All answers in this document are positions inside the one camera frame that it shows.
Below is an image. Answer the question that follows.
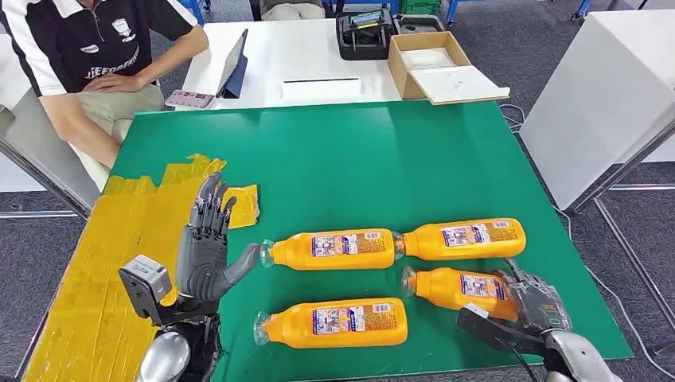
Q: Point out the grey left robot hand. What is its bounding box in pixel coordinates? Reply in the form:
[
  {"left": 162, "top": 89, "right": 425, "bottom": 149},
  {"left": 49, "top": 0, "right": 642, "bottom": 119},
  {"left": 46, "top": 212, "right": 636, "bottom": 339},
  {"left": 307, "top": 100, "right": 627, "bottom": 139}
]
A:
[{"left": 175, "top": 173, "right": 262, "bottom": 302}]

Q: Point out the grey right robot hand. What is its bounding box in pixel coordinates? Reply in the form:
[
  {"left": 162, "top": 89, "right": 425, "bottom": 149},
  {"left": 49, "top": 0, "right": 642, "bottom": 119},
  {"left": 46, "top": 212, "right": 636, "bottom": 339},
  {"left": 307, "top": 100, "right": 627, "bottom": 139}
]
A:
[{"left": 495, "top": 258, "right": 573, "bottom": 338}]

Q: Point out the person's left hand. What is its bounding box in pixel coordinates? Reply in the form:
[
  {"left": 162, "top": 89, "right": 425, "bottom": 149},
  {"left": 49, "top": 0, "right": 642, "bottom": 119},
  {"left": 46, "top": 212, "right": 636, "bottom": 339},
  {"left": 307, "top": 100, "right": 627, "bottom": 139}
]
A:
[{"left": 83, "top": 72, "right": 146, "bottom": 95}]

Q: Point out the orange detergent bottle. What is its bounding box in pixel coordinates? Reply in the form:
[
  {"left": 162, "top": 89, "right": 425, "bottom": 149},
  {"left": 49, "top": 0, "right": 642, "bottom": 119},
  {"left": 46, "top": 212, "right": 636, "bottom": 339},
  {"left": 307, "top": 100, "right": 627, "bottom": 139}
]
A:
[
  {"left": 392, "top": 217, "right": 527, "bottom": 263},
  {"left": 252, "top": 298, "right": 409, "bottom": 350},
  {"left": 260, "top": 228, "right": 397, "bottom": 272},
  {"left": 401, "top": 266, "right": 521, "bottom": 322}
]

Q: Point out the person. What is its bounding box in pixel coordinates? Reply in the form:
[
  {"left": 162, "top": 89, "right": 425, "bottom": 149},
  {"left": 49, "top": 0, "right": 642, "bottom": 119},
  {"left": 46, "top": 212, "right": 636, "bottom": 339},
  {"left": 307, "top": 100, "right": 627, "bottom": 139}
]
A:
[
  {"left": 259, "top": 0, "right": 326, "bottom": 22},
  {"left": 0, "top": 0, "right": 210, "bottom": 193}
]

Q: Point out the pink smartphone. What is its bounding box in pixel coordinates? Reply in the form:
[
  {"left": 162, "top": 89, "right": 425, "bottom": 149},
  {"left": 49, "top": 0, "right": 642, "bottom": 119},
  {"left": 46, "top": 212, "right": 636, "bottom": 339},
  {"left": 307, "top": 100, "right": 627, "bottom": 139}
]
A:
[{"left": 164, "top": 89, "right": 217, "bottom": 111}]

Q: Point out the yellow tape patch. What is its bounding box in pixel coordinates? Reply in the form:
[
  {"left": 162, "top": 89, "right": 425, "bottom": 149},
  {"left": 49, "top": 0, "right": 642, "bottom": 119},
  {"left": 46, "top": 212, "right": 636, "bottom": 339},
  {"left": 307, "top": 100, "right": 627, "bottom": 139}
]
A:
[{"left": 23, "top": 154, "right": 260, "bottom": 382}]

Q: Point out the tablet in dark case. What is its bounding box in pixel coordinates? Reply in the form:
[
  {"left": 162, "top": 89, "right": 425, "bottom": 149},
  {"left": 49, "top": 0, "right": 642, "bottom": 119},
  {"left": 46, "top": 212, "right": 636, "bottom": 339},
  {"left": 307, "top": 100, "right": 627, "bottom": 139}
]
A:
[{"left": 215, "top": 29, "right": 250, "bottom": 100}]

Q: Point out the white desk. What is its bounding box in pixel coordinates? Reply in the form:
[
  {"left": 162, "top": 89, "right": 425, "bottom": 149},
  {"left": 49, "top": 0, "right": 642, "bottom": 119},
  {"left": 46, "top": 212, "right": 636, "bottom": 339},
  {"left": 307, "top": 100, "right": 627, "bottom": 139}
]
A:
[{"left": 175, "top": 18, "right": 423, "bottom": 111}]

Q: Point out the green table mat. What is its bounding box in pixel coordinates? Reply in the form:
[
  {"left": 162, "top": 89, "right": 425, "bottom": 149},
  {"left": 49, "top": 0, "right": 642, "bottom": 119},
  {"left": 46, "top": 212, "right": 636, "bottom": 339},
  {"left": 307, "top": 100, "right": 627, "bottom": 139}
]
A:
[{"left": 107, "top": 99, "right": 634, "bottom": 382}]

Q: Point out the flat white box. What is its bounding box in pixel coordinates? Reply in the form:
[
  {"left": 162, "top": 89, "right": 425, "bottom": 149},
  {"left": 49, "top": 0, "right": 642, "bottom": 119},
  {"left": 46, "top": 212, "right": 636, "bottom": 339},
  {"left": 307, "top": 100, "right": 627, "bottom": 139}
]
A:
[{"left": 280, "top": 76, "right": 363, "bottom": 102}]

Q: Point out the white box lid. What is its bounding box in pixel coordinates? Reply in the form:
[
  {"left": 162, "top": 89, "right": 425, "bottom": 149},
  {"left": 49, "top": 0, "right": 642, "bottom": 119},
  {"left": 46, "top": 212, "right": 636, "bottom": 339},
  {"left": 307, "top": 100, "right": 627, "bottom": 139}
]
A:
[{"left": 410, "top": 64, "right": 512, "bottom": 107}]

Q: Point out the black equipment case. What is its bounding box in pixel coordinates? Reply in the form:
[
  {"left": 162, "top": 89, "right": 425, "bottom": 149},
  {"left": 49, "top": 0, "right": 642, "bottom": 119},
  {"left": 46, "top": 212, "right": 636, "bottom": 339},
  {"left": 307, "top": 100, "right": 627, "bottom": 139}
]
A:
[{"left": 335, "top": 7, "right": 397, "bottom": 61}]

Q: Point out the white foam pad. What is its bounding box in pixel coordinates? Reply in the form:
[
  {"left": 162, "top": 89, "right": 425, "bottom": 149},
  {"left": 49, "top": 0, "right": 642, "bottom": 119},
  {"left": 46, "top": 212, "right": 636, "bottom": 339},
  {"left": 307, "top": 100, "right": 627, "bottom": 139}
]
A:
[{"left": 400, "top": 47, "right": 457, "bottom": 71}]

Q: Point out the open cardboard box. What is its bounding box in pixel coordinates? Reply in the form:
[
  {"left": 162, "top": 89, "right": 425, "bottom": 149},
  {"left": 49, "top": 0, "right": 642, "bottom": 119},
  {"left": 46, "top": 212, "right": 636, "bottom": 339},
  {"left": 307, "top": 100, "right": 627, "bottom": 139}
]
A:
[{"left": 387, "top": 30, "right": 473, "bottom": 101}]

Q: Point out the grey foam case lid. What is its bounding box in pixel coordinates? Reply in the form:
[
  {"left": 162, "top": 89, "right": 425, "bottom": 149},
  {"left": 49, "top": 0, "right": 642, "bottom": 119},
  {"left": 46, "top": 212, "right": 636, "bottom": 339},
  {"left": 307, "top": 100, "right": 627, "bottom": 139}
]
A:
[{"left": 392, "top": 14, "right": 448, "bottom": 36}]

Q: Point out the green plastic crate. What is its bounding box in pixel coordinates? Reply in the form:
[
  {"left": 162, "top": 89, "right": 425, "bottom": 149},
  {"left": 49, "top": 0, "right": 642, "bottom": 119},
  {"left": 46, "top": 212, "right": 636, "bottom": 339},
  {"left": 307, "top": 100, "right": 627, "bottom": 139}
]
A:
[{"left": 399, "top": 0, "right": 443, "bottom": 16}]

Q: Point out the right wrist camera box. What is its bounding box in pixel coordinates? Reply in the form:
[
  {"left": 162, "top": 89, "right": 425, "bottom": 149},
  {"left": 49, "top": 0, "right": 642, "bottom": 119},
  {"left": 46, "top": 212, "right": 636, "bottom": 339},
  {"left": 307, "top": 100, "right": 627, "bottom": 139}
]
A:
[{"left": 456, "top": 302, "right": 547, "bottom": 355}]

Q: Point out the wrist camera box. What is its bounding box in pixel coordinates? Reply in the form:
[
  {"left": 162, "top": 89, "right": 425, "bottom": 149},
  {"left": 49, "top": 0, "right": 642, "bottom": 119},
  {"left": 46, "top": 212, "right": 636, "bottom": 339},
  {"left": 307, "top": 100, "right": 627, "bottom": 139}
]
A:
[
  {"left": 456, "top": 302, "right": 547, "bottom": 355},
  {"left": 118, "top": 255, "right": 174, "bottom": 324}
]

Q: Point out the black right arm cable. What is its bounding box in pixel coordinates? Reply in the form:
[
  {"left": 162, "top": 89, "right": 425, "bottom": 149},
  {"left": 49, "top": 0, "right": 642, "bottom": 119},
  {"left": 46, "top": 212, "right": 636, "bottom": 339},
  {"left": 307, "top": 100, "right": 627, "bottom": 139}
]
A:
[{"left": 505, "top": 341, "right": 540, "bottom": 382}]

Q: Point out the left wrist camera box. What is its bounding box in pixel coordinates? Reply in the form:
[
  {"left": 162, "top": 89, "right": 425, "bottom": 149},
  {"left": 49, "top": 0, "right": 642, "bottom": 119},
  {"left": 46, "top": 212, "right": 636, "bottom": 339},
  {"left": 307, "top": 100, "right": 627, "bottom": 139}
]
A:
[{"left": 118, "top": 255, "right": 174, "bottom": 324}]

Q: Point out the white floor cable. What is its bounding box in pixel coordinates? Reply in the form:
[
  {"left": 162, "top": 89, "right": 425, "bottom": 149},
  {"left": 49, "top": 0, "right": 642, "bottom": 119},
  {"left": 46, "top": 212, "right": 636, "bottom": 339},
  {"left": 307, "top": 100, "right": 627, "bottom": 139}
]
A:
[{"left": 497, "top": 103, "right": 675, "bottom": 380}]

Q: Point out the white table with metal frame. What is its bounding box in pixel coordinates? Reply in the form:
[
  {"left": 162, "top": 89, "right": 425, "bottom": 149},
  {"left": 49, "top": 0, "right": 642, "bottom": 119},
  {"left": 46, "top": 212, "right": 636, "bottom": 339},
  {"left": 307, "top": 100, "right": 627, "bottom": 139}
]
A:
[
  {"left": 0, "top": 33, "right": 101, "bottom": 220},
  {"left": 519, "top": 9, "right": 675, "bottom": 325}
]

